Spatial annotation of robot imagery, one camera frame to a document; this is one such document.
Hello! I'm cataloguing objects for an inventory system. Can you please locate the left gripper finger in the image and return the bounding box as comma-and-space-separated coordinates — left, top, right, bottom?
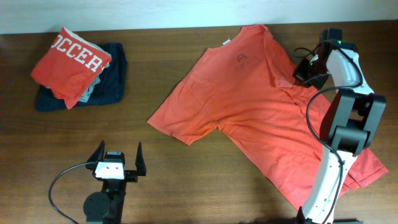
135, 142, 146, 173
87, 140, 105, 163

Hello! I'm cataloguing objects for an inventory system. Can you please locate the orange t-shirt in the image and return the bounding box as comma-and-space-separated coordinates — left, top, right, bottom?
147, 24, 389, 211

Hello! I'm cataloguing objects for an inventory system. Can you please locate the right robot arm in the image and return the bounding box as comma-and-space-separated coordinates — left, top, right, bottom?
293, 28, 386, 223

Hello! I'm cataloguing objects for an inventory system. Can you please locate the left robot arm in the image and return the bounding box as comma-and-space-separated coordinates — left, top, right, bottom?
83, 141, 147, 224

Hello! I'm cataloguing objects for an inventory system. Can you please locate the folded grey garment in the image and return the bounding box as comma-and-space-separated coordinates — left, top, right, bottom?
79, 42, 111, 103

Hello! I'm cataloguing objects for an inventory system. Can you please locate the folded navy garment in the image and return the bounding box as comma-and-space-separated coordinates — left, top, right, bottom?
35, 43, 127, 112

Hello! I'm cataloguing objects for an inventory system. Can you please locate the folded red soccer shirt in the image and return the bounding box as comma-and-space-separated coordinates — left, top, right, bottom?
30, 27, 112, 109

